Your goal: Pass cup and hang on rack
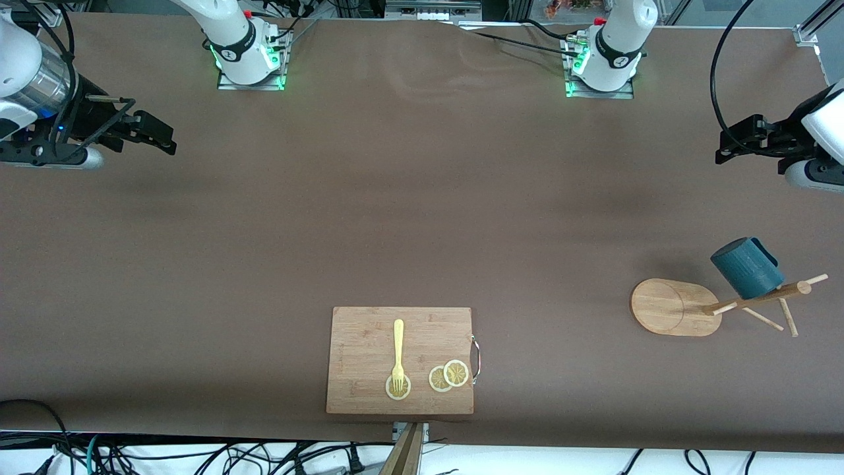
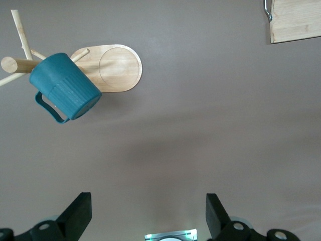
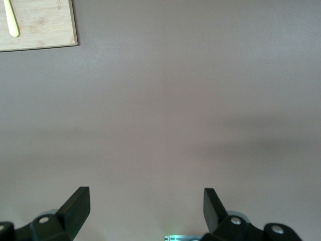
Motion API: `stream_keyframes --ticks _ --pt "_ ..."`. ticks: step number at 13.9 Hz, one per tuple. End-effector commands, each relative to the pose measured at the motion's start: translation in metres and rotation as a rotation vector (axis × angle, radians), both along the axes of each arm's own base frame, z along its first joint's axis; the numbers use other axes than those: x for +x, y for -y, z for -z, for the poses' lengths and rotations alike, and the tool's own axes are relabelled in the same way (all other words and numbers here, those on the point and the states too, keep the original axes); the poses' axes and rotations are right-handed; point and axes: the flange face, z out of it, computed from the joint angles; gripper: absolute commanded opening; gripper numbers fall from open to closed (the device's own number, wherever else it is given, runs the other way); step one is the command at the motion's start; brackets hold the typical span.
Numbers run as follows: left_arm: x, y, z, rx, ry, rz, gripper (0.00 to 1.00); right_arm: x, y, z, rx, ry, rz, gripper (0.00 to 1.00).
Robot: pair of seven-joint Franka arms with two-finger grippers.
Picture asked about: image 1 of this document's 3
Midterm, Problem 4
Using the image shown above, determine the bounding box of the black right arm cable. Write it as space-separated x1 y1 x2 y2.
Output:
18 0 136 166

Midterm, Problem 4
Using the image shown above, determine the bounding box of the teal cup yellow inside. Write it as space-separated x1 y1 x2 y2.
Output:
710 237 786 300

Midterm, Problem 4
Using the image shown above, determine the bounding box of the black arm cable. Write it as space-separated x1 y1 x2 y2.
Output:
18 0 136 166
709 0 756 143

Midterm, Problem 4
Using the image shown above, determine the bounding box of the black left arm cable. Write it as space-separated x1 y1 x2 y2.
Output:
709 0 756 143

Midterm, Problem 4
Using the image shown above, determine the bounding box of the wooden cup rack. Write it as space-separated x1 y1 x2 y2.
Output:
631 274 829 338

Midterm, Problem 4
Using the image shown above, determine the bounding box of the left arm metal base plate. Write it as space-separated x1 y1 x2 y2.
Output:
564 36 636 100

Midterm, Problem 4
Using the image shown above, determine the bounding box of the small metal bracket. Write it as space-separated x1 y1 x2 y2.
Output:
392 422 430 444

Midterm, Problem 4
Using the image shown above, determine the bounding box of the black looped floor cable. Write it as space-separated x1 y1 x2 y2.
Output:
0 398 71 475

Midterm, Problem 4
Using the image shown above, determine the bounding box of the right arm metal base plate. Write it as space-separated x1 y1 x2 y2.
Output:
216 30 291 91

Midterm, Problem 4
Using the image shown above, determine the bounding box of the brown wooden stand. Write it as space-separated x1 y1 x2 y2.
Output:
378 423 425 475

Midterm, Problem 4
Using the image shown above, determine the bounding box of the white power strip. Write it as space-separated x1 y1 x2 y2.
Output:
386 0 483 21

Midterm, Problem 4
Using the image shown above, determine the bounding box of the wooden cutting board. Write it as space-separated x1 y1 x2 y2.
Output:
326 307 475 416

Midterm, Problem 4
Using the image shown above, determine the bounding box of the black table cable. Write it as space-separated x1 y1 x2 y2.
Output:
455 20 581 57

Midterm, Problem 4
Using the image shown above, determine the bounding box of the yellow plastic fork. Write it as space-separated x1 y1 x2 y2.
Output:
392 319 406 393

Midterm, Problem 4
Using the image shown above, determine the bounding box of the aluminium frame profile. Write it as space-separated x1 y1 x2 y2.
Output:
30 0 65 28
795 0 844 46

